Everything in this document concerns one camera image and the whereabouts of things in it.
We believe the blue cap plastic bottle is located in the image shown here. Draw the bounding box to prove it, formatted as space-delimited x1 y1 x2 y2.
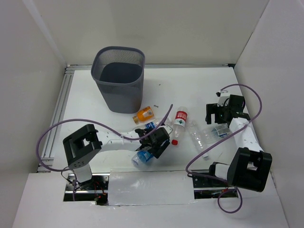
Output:
131 151 153 171

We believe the clear unlabelled plastic bottle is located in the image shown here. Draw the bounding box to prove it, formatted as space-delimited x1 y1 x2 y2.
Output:
187 120 207 154

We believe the crushed blue label bottle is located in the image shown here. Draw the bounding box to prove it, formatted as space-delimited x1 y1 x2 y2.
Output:
143 117 172 129

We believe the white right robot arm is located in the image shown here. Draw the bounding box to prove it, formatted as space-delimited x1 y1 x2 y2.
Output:
205 92 272 192

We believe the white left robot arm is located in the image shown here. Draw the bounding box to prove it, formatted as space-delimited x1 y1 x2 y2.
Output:
63 124 173 190

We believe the grey mesh waste bin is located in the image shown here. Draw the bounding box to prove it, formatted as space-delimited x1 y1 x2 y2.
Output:
91 46 145 114

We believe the squashed clear blue-label bottle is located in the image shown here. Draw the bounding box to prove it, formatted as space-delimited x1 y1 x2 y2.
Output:
202 123 231 144

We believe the small orange juice bottle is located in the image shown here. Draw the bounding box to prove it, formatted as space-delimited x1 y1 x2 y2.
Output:
133 106 154 124

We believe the red label water bottle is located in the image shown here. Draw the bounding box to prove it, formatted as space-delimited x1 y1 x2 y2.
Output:
171 106 188 146

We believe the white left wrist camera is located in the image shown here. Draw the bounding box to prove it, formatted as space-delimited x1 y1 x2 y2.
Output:
163 125 173 135

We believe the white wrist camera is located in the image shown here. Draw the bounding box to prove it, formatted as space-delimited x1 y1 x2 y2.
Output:
163 125 173 135
216 90 230 107

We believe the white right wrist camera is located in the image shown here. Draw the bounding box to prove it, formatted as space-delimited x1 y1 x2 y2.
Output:
216 90 230 107

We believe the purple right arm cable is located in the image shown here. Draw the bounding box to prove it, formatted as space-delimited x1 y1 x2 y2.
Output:
185 83 263 214

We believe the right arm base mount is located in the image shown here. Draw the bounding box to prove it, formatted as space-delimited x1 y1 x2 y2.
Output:
187 174 238 200

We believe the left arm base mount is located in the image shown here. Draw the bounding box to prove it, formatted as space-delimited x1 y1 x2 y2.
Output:
63 173 110 206

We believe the aluminium frame rail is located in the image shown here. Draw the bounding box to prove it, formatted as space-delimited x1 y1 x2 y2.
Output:
42 65 241 171

